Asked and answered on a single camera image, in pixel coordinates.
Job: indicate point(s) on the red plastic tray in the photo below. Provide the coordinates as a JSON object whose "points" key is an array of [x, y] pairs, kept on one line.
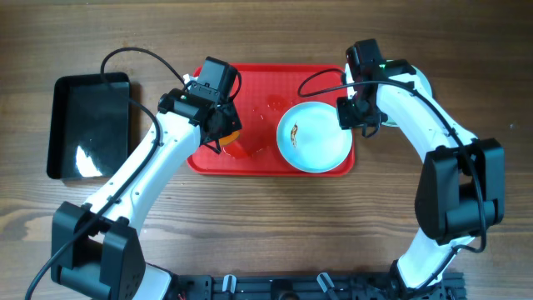
{"points": [[267, 92]]}

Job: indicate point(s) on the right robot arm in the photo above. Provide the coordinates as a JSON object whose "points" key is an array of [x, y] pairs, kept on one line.
{"points": [[461, 191]]}

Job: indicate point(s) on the black rectangular water basin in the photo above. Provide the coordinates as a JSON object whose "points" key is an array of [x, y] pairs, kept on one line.
{"points": [[90, 127]]}

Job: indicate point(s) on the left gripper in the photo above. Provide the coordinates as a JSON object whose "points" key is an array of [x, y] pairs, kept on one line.
{"points": [[225, 125]]}

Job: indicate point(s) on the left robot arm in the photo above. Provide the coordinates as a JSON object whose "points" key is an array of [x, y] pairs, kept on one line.
{"points": [[95, 246]]}

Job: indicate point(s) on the orange sponge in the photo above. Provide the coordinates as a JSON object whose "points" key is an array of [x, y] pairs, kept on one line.
{"points": [[224, 141]]}

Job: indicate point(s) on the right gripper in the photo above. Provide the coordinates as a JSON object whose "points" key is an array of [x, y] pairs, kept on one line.
{"points": [[346, 121]]}

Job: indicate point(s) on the light blue plate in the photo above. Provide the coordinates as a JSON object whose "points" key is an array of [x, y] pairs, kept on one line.
{"points": [[425, 84], [310, 139]]}

